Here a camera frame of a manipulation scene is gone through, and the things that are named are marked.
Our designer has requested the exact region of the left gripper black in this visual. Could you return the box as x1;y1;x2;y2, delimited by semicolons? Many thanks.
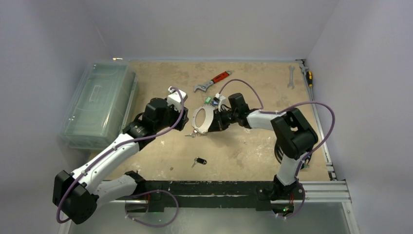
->
154;101;188;132

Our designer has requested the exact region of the large white keyring with keys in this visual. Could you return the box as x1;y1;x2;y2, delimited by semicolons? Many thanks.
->
185;96;216;138

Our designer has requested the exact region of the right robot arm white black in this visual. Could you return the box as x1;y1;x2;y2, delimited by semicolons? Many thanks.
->
208;93;319;200

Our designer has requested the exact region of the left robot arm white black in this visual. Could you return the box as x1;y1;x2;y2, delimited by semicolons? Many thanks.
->
52;93;188;224

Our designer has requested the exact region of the clear plastic storage box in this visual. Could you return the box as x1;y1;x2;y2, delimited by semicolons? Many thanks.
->
59;60;137;151

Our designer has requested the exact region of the silver open end wrench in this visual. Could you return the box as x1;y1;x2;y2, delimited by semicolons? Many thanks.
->
287;65;295;89

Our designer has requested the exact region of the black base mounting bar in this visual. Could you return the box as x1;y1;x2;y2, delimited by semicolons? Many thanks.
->
114;180;305;213

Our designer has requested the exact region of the yellow black screwdriver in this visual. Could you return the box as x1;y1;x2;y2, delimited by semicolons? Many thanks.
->
306;71;313;88

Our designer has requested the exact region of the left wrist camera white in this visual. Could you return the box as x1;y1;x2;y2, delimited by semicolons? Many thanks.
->
166;87;188;112

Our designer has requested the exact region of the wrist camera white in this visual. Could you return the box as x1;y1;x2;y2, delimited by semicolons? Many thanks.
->
166;87;188;112
213;93;227;112

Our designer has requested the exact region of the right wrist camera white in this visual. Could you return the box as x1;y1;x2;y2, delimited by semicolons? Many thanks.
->
213;93;227;112

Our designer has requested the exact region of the red handled adjustable wrench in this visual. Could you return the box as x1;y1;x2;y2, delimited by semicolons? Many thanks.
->
193;70;233;92

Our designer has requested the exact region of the black cable bundle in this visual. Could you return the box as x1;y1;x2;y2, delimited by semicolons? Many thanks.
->
274;142;312;169

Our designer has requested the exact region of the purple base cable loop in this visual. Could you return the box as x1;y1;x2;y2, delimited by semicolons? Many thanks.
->
124;190;179;229

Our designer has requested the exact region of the aluminium frame rail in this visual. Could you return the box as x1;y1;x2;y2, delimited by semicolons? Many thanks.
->
296;59;352;203

